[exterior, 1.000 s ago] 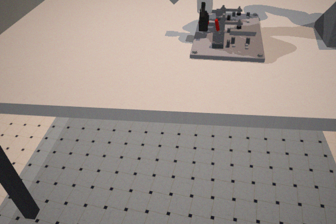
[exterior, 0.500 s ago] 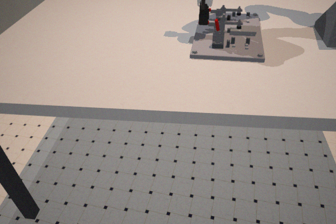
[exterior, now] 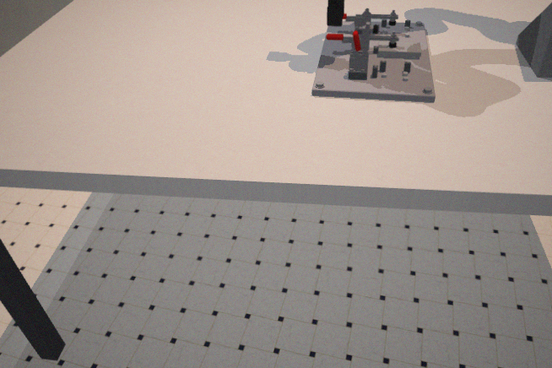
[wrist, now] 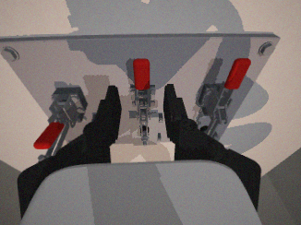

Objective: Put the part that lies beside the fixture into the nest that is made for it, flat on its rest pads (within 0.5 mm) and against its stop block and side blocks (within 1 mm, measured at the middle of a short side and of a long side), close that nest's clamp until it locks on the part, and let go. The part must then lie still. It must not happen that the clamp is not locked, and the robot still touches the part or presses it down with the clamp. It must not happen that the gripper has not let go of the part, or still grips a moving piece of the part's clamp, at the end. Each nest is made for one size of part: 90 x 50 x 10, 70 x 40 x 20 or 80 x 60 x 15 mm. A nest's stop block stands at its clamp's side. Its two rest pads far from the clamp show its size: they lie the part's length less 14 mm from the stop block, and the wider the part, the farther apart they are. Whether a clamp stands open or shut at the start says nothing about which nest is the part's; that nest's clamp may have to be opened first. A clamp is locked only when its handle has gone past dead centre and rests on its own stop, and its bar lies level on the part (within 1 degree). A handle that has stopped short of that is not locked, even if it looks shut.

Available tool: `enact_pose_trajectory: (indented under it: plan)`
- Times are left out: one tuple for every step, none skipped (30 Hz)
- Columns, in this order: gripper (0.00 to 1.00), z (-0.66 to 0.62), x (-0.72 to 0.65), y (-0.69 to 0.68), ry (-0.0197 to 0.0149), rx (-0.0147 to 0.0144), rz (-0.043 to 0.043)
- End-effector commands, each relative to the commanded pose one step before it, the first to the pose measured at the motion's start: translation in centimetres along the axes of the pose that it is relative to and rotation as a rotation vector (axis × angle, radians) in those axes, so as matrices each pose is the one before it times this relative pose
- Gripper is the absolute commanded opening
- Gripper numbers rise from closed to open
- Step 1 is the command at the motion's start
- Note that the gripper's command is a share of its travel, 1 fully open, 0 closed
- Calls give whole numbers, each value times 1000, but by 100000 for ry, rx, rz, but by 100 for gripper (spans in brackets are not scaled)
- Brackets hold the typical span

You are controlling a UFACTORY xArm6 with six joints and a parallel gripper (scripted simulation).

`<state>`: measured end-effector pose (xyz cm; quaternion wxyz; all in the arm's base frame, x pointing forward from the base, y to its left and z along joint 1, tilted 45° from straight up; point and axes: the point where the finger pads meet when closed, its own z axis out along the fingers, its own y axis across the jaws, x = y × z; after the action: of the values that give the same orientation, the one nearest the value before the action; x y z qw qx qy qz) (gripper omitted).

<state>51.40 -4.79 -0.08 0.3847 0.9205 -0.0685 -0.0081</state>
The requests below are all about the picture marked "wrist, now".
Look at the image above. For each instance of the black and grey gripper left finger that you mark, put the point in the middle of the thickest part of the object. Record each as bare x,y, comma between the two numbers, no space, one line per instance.
91,147

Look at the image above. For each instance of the toggle clamp with red handle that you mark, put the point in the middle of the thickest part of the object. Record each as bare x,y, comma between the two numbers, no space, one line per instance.
68,102
218,103

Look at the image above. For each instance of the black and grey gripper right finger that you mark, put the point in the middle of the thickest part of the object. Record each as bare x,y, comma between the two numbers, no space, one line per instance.
189,141

